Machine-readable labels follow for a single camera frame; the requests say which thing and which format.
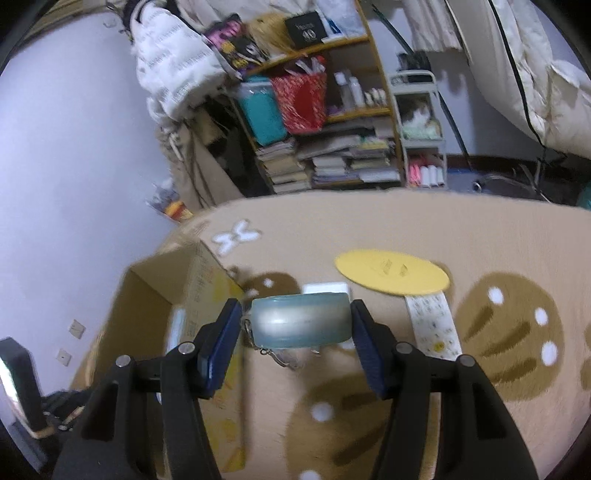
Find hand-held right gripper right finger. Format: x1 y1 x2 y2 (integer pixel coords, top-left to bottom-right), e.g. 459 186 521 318
350 299 541 480

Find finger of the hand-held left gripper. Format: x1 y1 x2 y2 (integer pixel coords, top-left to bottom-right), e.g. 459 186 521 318
41 390 93 432

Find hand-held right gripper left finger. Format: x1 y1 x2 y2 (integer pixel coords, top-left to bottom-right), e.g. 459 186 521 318
52 298 245 480

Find cardboard box with yellow print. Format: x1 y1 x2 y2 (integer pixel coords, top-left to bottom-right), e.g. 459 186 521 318
69 240 247 474

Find printed paper strip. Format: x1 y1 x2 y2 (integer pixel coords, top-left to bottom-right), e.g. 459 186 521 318
404 292 462 363

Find tall white box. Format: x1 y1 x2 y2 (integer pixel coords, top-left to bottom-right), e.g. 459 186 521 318
302 281 352 301

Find yellow oval disc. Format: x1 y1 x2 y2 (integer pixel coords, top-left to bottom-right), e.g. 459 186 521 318
335 249 451 295

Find beige rug with brown cookies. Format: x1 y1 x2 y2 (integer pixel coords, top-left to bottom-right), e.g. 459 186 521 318
69 189 591 480

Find colourful snack packets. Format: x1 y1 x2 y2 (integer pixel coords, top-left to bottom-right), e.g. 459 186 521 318
145 182 195 222

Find beige hanging cloth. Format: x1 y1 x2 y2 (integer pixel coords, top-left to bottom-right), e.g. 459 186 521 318
159 122 241 210

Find pink and white bottles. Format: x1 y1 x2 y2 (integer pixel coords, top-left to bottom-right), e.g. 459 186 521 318
407 154 446 188

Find pile of books and papers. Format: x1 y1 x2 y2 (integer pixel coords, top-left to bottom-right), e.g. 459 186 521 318
298 124 402 188

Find stack of old books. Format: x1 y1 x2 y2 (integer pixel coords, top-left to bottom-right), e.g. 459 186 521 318
254 138 312 195

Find white rolling cart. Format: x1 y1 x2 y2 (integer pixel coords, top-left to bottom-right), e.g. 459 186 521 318
390 70 448 189

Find light green package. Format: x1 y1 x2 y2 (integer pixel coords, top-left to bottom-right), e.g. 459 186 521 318
402 122 441 140

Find black metal stand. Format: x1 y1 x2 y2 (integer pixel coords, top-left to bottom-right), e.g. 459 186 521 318
471 159 578 204

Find wooden bookshelf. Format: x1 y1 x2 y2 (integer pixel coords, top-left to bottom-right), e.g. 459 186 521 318
226 0 407 195

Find teal storage bin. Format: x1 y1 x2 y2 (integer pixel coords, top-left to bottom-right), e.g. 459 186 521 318
235 76 288 146

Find fluffy plush toy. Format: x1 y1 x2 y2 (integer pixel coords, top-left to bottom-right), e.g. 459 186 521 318
402 95 441 127

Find red patterned bag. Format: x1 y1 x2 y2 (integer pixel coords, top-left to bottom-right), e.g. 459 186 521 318
270 69 329 136

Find tall clear bottle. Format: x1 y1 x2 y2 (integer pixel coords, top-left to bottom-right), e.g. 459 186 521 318
333 71 349 110

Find white puffer jacket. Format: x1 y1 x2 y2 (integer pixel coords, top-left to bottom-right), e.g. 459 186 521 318
122 0 232 125

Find colourful magazines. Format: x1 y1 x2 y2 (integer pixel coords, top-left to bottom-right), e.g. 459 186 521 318
203 14 269 77

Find yellow straw bundle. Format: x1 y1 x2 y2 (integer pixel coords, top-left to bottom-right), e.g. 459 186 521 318
247 13 296 56

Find black printed box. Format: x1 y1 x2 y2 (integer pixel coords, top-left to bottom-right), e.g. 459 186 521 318
284 11 326 49

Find cream bedding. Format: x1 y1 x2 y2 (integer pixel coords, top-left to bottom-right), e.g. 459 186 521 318
445 0 591 158

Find white hanging curtain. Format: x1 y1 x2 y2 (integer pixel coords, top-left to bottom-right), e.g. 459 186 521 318
402 0 467 51

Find white plastic bag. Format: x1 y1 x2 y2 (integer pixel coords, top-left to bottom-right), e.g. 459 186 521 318
318 0 365 40

